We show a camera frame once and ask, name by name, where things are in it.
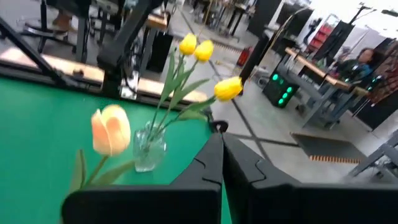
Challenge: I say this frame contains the yellow artificial tulip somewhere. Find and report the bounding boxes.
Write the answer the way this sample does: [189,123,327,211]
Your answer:
[146,32,198,144]
[155,76,244,138]
[149,39,215,144]

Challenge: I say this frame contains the black ramp striped edge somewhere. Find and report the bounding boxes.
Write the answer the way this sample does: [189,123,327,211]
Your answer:
[289,132,369,165]

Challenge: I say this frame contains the diamond-cut glass vase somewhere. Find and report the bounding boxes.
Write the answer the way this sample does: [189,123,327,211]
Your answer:
[132,120,168,173]

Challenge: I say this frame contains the green table mat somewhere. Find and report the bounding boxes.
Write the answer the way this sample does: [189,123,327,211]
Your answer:
[0,76,233,224]

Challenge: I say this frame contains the wood top workbench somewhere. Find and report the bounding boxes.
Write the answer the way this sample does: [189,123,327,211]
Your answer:
[276,46,371,130]

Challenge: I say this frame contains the black frame clamp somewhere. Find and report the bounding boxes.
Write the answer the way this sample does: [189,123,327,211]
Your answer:
[210,119,229,134]

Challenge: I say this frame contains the black computer green lights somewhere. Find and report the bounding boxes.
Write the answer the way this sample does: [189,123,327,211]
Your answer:
[262,70,300,109]

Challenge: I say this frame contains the white artificial tulip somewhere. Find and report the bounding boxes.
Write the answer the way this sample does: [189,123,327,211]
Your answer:
[68,104,136,194]

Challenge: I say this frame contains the person's brown shoe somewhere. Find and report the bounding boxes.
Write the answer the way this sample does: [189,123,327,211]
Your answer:
[51,11,75,32]

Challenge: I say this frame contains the red canister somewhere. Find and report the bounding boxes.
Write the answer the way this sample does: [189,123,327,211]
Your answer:
[236,46,252,68]

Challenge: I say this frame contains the dark patterned backdrop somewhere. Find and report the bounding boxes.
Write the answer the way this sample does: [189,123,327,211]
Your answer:
[366,40,398,103]

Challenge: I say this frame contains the person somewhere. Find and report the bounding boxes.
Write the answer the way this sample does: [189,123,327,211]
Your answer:
[337,47,379,83]

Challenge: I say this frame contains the black computer tower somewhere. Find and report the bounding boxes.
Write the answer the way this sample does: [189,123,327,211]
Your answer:
[146,30,174,74]

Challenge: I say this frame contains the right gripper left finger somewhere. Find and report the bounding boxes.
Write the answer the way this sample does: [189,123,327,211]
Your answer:
[60,132,225,224]

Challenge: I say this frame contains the white mounting plate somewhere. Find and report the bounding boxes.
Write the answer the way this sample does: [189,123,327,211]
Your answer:
[119,70,141,100]

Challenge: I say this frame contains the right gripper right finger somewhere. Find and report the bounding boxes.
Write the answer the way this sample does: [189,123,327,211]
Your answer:
[222,133,398,224]

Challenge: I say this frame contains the stool base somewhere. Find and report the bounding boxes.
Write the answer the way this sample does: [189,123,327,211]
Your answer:
[20,0,78,54]

